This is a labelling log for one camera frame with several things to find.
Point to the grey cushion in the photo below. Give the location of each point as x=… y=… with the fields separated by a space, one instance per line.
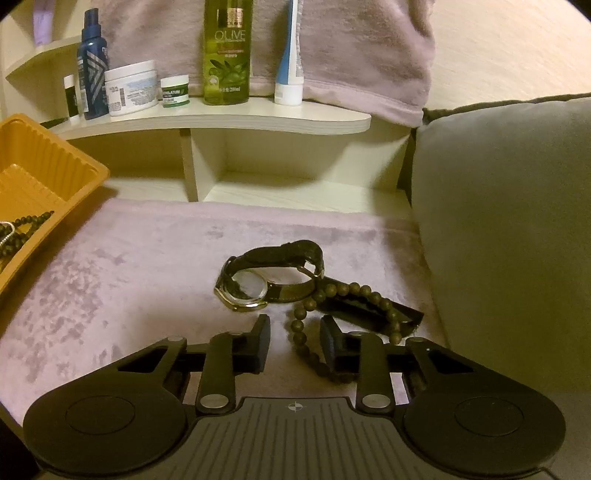
x=508 y=207

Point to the white cream jar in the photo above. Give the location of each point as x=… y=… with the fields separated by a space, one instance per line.
x=131 y=90

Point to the blue white tube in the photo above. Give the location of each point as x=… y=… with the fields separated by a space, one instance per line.
x=290 y=69

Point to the small green lidded jar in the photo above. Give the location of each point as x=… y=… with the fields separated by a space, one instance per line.
x=174 y=91

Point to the green olive spray bottle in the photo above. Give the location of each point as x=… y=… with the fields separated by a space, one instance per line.
x=228 y=55

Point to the pink fleece cloth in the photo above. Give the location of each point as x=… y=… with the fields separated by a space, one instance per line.
x=360 y=55

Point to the white wooden shelf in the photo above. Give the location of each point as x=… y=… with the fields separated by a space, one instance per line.
x=231 y=122

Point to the orange plastic tray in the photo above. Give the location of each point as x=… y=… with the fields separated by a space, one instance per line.
x=46 y=157

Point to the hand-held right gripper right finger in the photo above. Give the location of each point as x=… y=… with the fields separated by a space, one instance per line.
x=328 y=344

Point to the white lip balm stick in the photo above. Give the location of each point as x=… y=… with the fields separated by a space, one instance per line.
x=70 y=99

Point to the purple tube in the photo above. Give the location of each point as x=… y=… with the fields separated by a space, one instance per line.
x=44 y=23

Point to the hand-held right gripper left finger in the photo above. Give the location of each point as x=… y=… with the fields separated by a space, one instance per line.
x=262 y=344

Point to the pink plush blanket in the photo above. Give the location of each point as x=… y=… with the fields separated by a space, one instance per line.
x=138 y=258

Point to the dark blue spray bottle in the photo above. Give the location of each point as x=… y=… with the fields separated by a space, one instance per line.
x=92 y=69

